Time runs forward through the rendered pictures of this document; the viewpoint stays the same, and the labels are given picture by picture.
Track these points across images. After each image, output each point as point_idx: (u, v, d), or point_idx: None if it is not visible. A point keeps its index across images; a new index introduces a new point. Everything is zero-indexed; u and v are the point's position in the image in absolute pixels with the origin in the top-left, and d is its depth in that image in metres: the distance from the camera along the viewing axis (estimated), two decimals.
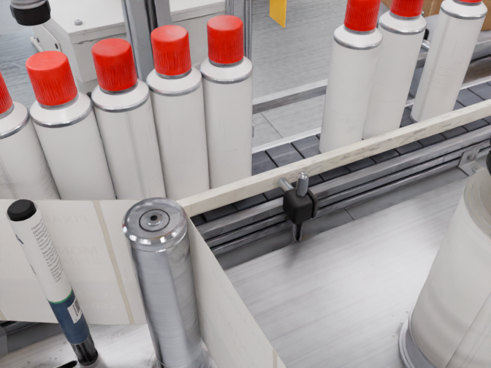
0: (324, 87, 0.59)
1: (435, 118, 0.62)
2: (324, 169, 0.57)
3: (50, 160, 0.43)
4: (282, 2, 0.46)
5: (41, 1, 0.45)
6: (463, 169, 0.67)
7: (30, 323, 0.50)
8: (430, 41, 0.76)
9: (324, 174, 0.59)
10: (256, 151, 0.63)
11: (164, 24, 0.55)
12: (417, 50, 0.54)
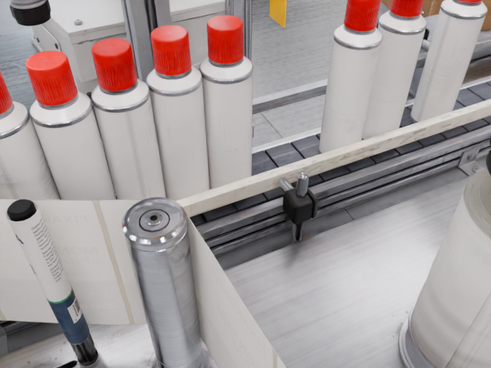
0: (324, 87, 0.59)
1: (435, 118, 0.62)
2: (324, 169, 0.57)
3: (50, 160, 0.43)
4: (282, 2, 0.46)
5: (41, 1, 0.45)
6: (463, 169, 0.67)
7: (30, 323, 0.50)
8: (430, 41, 0.76)
9: (324, 174, 0.59)
10: (256, 151, 0.63)
11: (164, 24, 0.55)
12: (417, 50, 0.54)
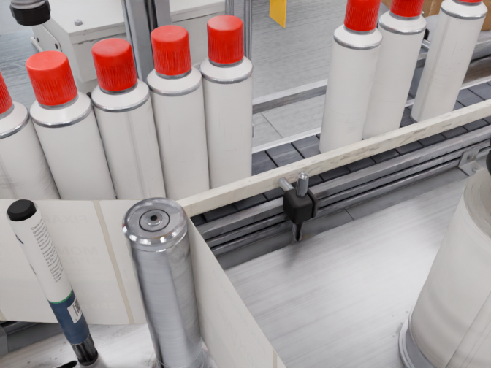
0: (324, 87, 0.59)
1: (435, 118, 0.62)
2: (324, 169, 0.57)
3: (50, 160, 0.43)
4: (282, 2, 0.46)
5: (41, 1, 0.45)
6: (463, 169, 0.67)
7: (30, 323, 0.50)
8: (430, 41, 0.76)
9: (324, 174, 0.59)
10: (256, 151, 0.63)
11: (164, 24, 0.55)
12: (417, 50, 0.54)
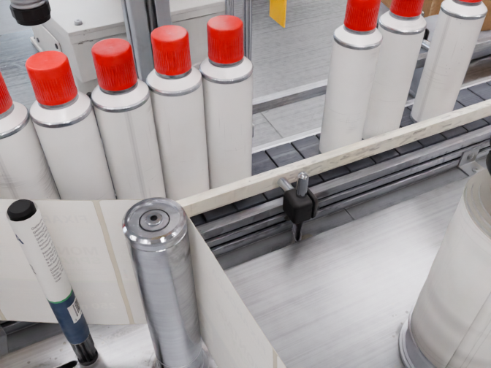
0: (324, 87, 0.59)
1: (435, 118, 0.62)
2: (324, 169, 0.57)
3: (50, 160, 0.43)
4: (282, 2, 0.46)
5: (41, 1, 0.45)
6: (463, 169, 0.67)
7: (30, 323, 0.50)
8: (430, 41, 0.76)
9: (324, 174, 0.59)
10: (256, 151, 0.63)
11: (164, 24, 0.55)
12: (417, 50, 0.54)
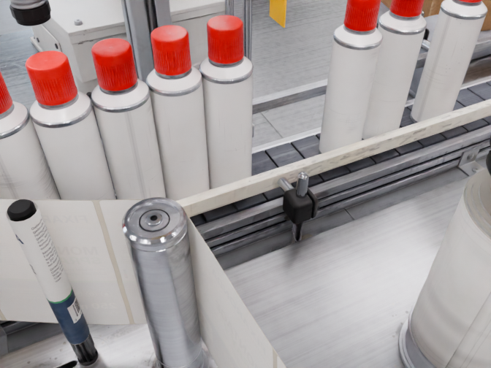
0: (324, 87, 0.59)
1: (435, 118, 0.62)
2: (324, 169, 0.57)
3: (50, 160, 0.43)
4: (282, 2, 0.46)
5: (41, 1, 0.45)
6: (463, 169, 0.67)
7: (30, 323, 0.50)
8: (430, 41, 0.76)
9: (324, 174, 0.59)
10: (256, 151, 0.63)
11: (164, 24, 0.55)
12: (417, 50, 0.54)
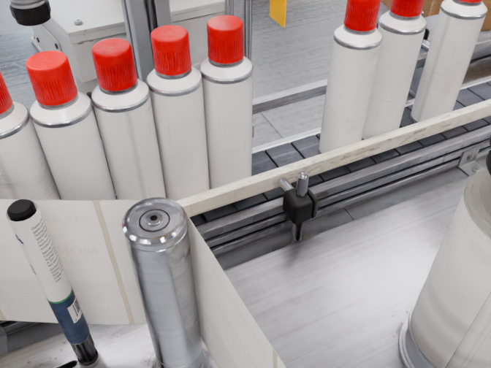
0: (324, 87, 0.59)
1: (435, 118, 0.62)
2: (324, 169, 0.57)
3: (50, 160, 0.43)
4: (282, 2, 0.46)
5: (41, 1, 0.45)
6: (463, 169, 0.67)
7: (30, 323, 0.50)
8: (430, 41, 0.76)
9: (324, 174, 0.59)
10: (256, 151, 0.63)
11: (164, 24, 0.55)
12: (417, 50, 0.54)
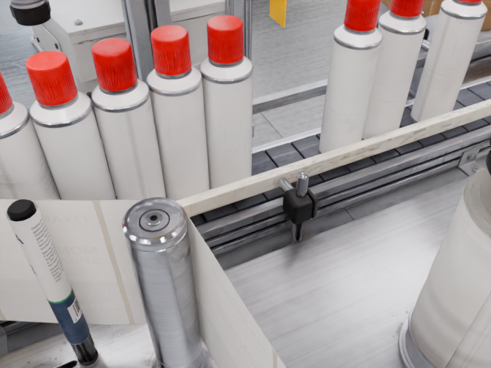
0: (324, 87, 0.59)
1: (435, 118, 0.62)
2: (324, 169, 0.57)
3: (50, 160, 0.43)
4: (282, 2, 0.46)
5: (41, 1, 0.45)
6: (463, 169, 0.67)
7: (30, 323, 0.50)
8: (430, 41, 0.76)
9: (324, 174, 0.59)
10: (256, 151, 0.63)
11: (164, 24, 0.55)
12: (417, 50, 0.54)
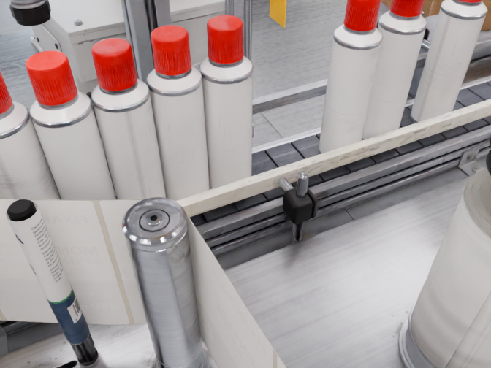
0: (324, 87, 0.59)
1: (435, 118, 0.62)
2: (324, 169, 0.57)
3: (50, 160, 0.43)
4: (282, 2, 0.46)
5: (41, 1, 0.45)
6: (463, 169, 0.67)
7: (30, 323, 0.50)
8: (430, 41, 0.76)
9: (324, 174, 0.59)
10: (256, 151, 0.63)
11: (164, 24, 0.55)
12: (417, 50, 0.54)
